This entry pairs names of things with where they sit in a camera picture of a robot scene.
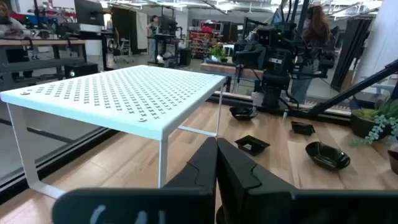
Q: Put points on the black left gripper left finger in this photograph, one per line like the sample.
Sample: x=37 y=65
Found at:
x=186 y=202

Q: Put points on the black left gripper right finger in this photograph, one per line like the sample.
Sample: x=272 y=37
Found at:
x=264 y=202

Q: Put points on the black oval mini plate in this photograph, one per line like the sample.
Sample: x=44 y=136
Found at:
x=242 y=113

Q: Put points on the black leaf-shaped mini plate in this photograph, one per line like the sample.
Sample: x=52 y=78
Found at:
x=326 y=155

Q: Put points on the black wavy square mini plate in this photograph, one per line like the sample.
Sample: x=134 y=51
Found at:
x=302 y=128

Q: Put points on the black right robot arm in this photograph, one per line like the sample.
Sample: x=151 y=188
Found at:
x=275 y=81

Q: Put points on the black deep square mini plate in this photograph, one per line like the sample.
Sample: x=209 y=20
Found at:
x=394 y=161

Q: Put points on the wooden work table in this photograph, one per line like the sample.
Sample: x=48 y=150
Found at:
x=224 y=68

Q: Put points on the green background plant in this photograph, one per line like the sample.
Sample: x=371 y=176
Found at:
x=216 y=51

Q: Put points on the storage shelves with red bins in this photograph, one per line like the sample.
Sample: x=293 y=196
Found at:
x=202 y=40

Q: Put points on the person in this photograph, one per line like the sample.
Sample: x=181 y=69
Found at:
x=315 y=31
x=153 y=31
x=9 y=28

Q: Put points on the black robot workstation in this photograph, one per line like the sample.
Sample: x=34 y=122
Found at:
x=168 y=26

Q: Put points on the black folding panels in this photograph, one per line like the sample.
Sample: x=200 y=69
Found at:
x=351 y=53

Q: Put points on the white perforated metal shelf riser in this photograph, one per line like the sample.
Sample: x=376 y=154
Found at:
x=124 y=93

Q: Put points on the potted artificial green plant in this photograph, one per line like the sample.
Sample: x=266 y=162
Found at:
x=363 y=124

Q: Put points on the office chair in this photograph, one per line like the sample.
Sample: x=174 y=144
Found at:
x=122 y=46

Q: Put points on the black room divider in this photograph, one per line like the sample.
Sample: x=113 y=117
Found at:
x=122 y=25

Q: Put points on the white curtain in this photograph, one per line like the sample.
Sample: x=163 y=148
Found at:
x=382 y=37

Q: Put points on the black computer box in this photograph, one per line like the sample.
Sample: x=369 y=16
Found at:
x=84 y=70

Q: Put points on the black computer monitor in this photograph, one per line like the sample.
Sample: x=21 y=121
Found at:
x=88 y=14

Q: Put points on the wooden office desk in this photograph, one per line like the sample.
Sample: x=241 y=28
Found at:
x=40 y=42

